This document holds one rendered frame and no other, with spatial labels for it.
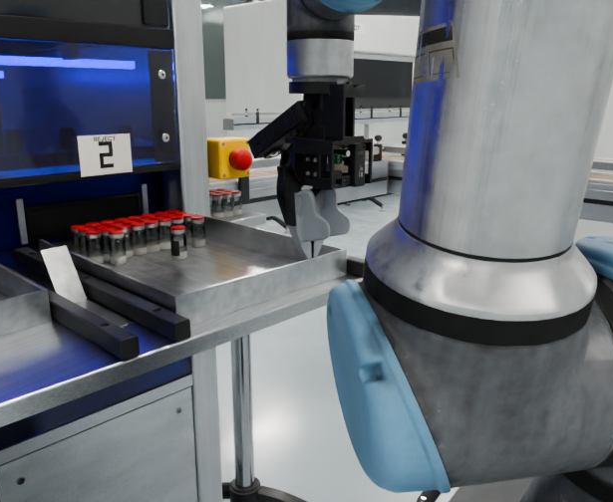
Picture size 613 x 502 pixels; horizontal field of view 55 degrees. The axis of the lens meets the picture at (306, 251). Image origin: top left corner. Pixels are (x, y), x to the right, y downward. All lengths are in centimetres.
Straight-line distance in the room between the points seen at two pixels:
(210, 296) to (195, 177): 46
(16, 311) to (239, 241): 38
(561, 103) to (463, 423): 15
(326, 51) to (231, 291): 27
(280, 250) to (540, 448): 58
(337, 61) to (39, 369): 42
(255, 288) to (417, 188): 41
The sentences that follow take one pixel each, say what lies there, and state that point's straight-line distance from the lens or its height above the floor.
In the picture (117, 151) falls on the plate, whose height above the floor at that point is 102.
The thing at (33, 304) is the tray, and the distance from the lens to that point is 66.
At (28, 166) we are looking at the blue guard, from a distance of 91.
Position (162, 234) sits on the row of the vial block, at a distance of 90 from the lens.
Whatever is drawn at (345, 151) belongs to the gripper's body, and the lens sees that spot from 66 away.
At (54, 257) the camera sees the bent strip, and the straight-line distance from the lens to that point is 73.
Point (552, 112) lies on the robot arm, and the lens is 26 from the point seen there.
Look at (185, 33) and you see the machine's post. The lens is 104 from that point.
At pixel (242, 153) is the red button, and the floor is 101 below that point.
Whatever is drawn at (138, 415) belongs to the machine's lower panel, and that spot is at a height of 56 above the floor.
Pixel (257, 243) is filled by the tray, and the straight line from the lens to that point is 88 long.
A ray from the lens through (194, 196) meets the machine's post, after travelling 105.
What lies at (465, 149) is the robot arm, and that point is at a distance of 26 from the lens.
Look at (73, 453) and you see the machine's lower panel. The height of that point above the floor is 55.
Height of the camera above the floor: 111
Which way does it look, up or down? 15 degrees down
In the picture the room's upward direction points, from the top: straight up
